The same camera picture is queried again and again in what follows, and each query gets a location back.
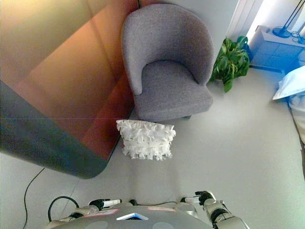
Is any black floor cable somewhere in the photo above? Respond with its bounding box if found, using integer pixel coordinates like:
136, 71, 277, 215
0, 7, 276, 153
22, 167, 46, 229

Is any silver robot torso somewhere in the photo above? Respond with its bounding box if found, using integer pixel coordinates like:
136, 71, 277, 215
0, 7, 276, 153
51, 202, 215, 229

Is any green potted plant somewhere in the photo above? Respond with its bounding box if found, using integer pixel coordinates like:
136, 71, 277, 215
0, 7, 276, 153
209, 35, 251, 93

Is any white nightstand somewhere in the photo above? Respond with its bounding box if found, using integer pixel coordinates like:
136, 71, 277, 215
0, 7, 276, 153
247, 25, 305, 72

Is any white ruffled throw pillow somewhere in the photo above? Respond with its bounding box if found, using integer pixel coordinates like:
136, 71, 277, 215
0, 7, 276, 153
115, 119, 177, 162

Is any brown wooden desk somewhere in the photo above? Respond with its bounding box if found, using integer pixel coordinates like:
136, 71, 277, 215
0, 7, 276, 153
0, 2, 143, 179

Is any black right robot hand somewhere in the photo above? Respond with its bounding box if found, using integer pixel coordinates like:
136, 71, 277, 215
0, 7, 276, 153
179, 190, 215, 206

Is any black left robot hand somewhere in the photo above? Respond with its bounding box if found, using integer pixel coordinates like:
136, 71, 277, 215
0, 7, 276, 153
88, 198, 122, 211

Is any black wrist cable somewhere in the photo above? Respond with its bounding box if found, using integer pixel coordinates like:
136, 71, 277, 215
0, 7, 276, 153
47, 196, 80, 222

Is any white bed duvet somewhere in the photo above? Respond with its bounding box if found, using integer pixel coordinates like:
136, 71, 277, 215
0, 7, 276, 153
287, 94, 305, 153

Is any white bed pillow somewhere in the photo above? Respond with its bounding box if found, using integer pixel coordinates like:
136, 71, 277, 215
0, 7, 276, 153
272, 65, 305, 101

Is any grey fabric armchair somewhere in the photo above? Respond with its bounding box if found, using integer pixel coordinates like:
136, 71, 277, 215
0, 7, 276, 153
121, 3, 214, 123

